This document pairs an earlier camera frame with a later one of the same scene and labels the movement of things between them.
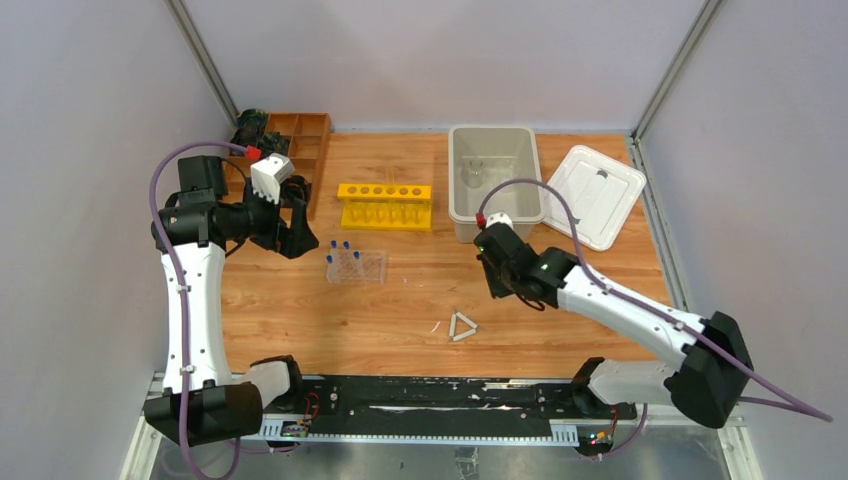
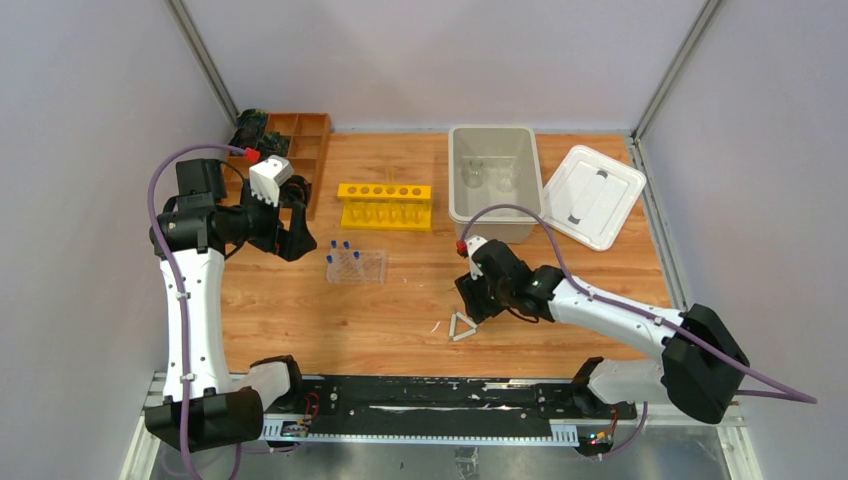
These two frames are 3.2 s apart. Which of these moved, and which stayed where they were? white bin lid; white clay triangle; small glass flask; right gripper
Moved: right gripper
Stayed: white bin lid; white clay triangle; small glass flask
